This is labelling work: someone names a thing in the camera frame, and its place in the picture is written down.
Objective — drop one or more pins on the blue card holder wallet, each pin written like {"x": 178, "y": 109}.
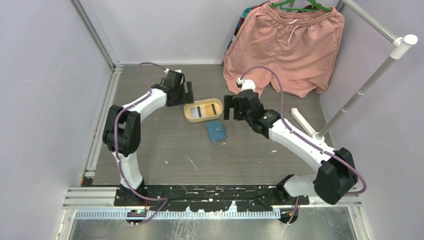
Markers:
{"x": 216, "y": 131}

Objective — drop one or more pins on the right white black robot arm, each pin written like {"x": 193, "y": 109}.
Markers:
{"x": 335, "y": 173}

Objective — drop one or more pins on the grey white clothes rack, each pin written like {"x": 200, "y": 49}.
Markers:
{"x": 401, "y": 46}

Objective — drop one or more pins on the pink shorts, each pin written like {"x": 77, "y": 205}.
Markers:
{"x": 293, "y": 52}

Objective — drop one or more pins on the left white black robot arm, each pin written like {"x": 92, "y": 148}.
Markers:
{"x": 122, "y": 129}

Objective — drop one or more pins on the green clothes hanger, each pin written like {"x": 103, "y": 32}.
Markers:
{"x": 299, "y": 6}

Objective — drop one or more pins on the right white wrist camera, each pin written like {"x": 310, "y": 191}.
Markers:
{"x": 245, "y": 84}

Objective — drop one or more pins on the white card in tray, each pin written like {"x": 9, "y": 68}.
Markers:
{"x": 197, "y": 112}

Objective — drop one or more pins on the beige oval tray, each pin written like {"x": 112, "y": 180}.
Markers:
{"x": 218, "y": 105}

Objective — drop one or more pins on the orange card in tray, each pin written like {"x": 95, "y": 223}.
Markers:
{"x": 210, "y": 110}

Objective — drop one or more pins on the aluminium frame rail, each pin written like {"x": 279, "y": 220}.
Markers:
{"x": 85, "y": 195}

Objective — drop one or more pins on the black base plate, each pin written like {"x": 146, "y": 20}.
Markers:
{"x": 209, "y": 198}

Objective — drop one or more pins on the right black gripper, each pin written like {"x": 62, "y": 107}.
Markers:
{"x": 232, "y": 102}

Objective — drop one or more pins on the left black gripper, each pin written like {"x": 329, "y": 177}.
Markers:
{"x": 187, "y": 97}

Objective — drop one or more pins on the colourful patterned garment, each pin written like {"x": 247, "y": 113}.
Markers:
{"x": 241, "y": 20}

